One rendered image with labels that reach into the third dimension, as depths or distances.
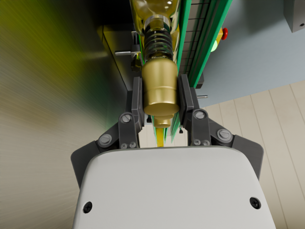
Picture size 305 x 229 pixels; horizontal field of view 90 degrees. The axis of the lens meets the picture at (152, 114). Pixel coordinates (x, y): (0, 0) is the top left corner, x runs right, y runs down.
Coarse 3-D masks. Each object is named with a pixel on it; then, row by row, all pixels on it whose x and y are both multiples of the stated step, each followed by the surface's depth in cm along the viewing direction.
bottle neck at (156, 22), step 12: (144, 24) 17; (156, 24) 15; (168, 24) 16; (144, 36) 16; (156, 36) 15; (168, 36) 15; (144, 48) 16; (156, 48) 14; (168, 48) 15; (144, 60) 15
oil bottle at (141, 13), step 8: (136, 0) 16; (144, 0) 15; (152, 0) 15; (160, 0) 15; (168, 0) 15; (176, 0) 16; (136, 8) 16; (144, 8) 16; (152, 8) 16; (160, 8) 16; (168, 8) 16; (176, 8) 16; (136, 16) 17; (144, 16) 16; (168, 16) 16; (176, 16) 17; (136, 24) 18; (176, 24) 18
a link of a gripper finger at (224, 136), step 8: (184, 80) 13; (184, 88) 13; (192, 88) 14; (184, 96) 12; (192, 96) 13; (184, 104) 12; (192, 104) 12; (184, 112) 12; (184, 120) 13; (216, 128) 11; (224, 128) 11; (216, 136) 11; (224, 136) 11
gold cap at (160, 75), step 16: (144, 64) 14; (160, 64) 13; (144, 80) 14; (160, 80) 13; (176, 80) 14; (144, 96) 13; (160, 96) 12; (176, 96) 13; (160, 112) 14; (176, 112) 14
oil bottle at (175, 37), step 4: (176, 32) 21; (140, 36) 21; (172, 36) 21; (176, 36) 21; (172, 40) 21; (176, 40) 21; (172, 44) 21; (176, 44) 21; (172, 48) 21; (176, 48) 21; (176, 52) 22; (176, 56) 23
